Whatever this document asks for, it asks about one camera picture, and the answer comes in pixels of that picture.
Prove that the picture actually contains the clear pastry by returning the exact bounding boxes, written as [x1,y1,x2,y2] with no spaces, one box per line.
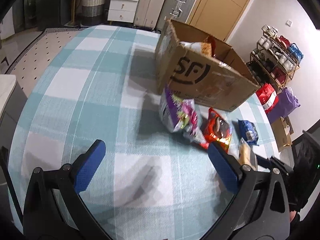
[238,138,258,171]

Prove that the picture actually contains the blue cookie pack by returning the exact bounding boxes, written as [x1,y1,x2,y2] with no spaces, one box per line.
[238,120,259,145]

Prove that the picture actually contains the red cookie pack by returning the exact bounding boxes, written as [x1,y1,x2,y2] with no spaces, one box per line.
[200,108,232,153]

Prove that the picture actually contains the noodle snack bag white bottom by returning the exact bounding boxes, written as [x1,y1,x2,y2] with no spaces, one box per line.
[180,41,213,56]

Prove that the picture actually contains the red corn chip bag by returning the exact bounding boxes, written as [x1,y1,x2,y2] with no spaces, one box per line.
[207,35,216,57]

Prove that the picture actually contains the person's right hand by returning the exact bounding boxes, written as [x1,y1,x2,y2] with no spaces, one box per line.
[290,211,297,222]

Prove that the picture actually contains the small cardboard box on floor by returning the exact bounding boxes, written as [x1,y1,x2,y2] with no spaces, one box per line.
[271,117,292,152]

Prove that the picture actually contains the red gift bag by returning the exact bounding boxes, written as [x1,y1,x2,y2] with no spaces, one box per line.
[256,83,279,114]

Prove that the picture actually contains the wooden shoe rack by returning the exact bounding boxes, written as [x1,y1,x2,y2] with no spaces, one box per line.
[247,31,303,93]

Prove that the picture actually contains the brown SF cardboard box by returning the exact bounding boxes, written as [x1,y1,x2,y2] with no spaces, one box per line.
[155,20,260,112]

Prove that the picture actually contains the teal plaid tablecloth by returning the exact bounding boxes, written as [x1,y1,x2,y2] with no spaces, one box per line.
[7,24,281,240]

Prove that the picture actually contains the dotted floor rug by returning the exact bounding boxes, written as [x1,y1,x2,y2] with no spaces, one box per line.
[2,28,83,96]

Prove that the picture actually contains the wooden door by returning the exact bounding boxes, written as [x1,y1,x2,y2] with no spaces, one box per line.
[187,0,250,41]

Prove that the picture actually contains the silver suitcase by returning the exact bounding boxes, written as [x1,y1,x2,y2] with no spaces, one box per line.
[156,0,195,31]

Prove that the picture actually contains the beige suitcase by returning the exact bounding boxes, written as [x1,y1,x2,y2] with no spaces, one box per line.
[133,0,164,29]

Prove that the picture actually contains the black refrigerator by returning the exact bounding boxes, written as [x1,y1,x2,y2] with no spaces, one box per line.
[12,0,72,33]

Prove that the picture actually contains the woven laundry basket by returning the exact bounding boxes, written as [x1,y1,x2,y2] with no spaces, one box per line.
[81,0,105,26]

